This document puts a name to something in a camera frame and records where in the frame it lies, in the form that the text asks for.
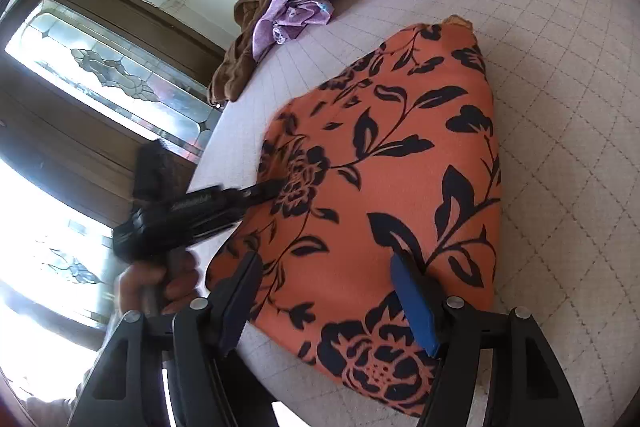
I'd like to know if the person's left hand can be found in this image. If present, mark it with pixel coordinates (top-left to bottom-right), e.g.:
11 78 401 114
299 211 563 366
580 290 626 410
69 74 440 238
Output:
114 252 201 316

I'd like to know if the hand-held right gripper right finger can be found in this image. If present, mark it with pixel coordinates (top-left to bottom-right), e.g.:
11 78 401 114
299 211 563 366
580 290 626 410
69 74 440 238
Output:
390 252 586 427

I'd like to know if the white quilted bed blanket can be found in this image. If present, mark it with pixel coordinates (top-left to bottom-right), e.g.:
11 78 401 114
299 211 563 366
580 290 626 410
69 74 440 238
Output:
190 0 640 427

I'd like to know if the brown cloth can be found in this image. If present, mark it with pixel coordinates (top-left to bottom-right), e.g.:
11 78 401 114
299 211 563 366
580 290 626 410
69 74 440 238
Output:
209 0 287 106

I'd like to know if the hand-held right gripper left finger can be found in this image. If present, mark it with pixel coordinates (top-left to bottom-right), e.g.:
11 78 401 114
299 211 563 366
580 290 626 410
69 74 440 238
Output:
67 252 279 427

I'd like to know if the leaded glass door pane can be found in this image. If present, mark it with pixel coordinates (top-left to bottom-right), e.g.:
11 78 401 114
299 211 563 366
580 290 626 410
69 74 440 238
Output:
5 0 222 158
0 157 132 329

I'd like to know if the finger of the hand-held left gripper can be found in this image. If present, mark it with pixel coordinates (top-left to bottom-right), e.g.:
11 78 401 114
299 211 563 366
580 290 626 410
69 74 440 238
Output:
241 177 287 210

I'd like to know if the orange black floral garment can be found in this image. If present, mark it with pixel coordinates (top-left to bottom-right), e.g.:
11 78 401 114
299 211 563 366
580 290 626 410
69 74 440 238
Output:
205 23 504 419

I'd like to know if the wooden door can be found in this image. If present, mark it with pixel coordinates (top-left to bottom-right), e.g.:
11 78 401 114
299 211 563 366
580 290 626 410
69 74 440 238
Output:
0 0 230 408

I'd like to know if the purple floral cloth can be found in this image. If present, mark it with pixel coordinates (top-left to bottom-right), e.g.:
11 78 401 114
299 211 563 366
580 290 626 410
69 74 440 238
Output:
251 0 336 60

